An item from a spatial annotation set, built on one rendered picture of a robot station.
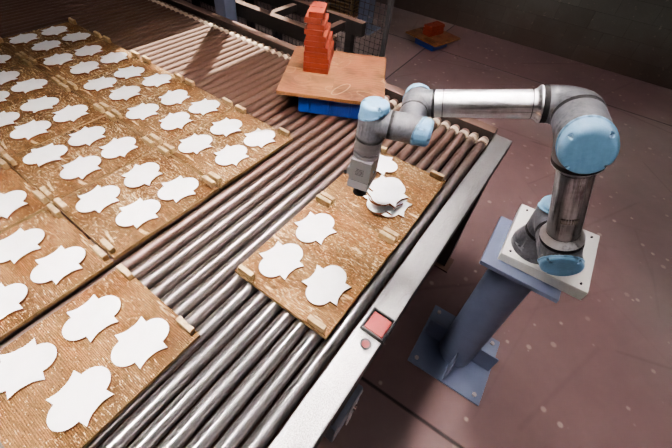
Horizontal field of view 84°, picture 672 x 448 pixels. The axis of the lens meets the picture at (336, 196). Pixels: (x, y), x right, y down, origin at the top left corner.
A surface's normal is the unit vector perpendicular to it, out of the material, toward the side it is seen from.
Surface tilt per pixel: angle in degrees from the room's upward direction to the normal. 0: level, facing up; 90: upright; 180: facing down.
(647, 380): 0
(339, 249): 0
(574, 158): 85
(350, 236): 0
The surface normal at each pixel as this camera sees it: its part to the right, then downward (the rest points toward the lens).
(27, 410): 0.08, -0.70
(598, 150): -0.29, 0.59
